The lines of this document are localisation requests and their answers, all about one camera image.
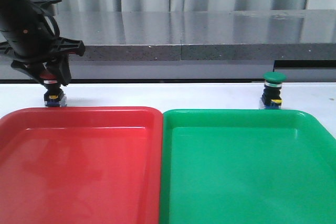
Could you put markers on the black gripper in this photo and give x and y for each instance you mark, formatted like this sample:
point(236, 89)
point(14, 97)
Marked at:
point(33, 35)

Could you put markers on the red mushroom push button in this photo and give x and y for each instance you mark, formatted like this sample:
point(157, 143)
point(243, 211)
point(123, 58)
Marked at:
point(54, 96)

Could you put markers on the green mushroom push button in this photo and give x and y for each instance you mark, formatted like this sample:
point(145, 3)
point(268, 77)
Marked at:
point(270, 98)

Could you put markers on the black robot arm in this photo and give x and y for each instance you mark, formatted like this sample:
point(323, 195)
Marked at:
point(33, 41)

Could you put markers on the red plastic tray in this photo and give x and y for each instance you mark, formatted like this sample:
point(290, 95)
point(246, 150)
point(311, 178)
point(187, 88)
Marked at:
point(81, 165)

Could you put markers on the green plastic tray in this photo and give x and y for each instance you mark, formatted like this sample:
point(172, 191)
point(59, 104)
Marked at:
point(246, 166)

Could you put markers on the grey granite counter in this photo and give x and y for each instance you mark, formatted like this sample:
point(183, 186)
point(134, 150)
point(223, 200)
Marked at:
point(202, 46)

